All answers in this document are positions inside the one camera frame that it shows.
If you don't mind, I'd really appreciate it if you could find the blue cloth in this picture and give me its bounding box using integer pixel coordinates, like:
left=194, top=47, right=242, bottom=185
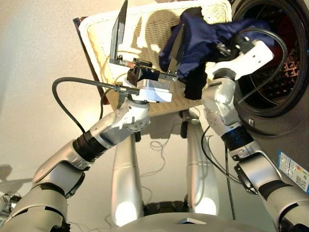
left=158, top=9, right=276, bottom=79

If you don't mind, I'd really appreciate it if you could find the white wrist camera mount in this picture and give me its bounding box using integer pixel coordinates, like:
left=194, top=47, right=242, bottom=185
left=123, top=78, right=173, bottom=103
left=212, top=40, right=275, bottom=80

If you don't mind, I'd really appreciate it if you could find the black cloth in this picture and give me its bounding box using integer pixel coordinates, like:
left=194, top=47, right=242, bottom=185
left=184, top=7, right=208, bottom=101

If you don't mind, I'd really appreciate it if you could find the silver robot torso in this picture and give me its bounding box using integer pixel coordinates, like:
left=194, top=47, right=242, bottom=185
left=113, top=200, right=266, bottom=232

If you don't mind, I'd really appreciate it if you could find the blue energy label sticker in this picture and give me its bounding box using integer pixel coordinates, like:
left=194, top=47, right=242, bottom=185
left=277, top=150, right=309, bottom=194

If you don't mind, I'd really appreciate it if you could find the silver robot leg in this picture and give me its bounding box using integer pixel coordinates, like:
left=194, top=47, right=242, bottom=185
left=185, top=113, right=219, bottom=216
left=111, top=135, right=145, bottom=227

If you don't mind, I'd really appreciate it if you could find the thin wire on floor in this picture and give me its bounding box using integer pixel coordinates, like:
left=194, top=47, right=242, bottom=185
left=140, top=137, right=169, bottom=179

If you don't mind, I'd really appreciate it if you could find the grey washing machine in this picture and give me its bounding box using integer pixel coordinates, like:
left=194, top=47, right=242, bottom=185
left=226, top=0, right=309, bottom=232

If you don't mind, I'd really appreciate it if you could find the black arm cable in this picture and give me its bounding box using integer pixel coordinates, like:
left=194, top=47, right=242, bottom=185
left=52, top=76, right=140, bottom=133
left=201, top=27, right=289, bottom=220

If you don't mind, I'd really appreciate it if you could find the pale woven basket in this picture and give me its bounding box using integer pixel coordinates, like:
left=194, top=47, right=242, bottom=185
left=78, top=0, right=234, bottom=116

